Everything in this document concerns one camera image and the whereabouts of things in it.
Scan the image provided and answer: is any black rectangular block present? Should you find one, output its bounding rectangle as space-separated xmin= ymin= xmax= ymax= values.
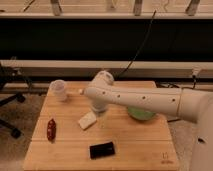
xmin=89 ymin=142 xmax=115 ymax=159

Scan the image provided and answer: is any white sponge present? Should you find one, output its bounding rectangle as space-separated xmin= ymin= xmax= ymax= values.
xmin=78 ymin=112 xmax=97 ymax=130

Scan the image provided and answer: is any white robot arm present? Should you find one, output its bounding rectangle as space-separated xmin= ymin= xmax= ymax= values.
xmin=83 ymin=71 xmax=213 ymax=171

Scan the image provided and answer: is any wooden board table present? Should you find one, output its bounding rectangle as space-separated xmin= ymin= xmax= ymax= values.
xmin=23 ymin=81 xmax=179 ymax=171

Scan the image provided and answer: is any red sausage toy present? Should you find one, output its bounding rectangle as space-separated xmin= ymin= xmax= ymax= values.
xmin=47 ymin=119 xmax=56 ymax=141

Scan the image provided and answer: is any clear plastic cup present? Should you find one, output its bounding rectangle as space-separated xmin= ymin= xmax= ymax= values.
xmin=50 ymin=80 xmax=67 ymax=101

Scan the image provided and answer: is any green ceramic bowl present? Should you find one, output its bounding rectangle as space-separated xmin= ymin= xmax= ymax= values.
xmin=127 ymin=107 xmax=155 ymax=121

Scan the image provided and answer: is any black office chair base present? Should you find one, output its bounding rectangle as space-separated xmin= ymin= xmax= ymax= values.
xmin=0 ymin=64 xmax=25 ymax=139

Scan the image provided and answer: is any black hanging cable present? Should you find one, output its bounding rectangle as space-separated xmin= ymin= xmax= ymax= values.
xmin=114 ymin=9 xmax=157 ymax=80

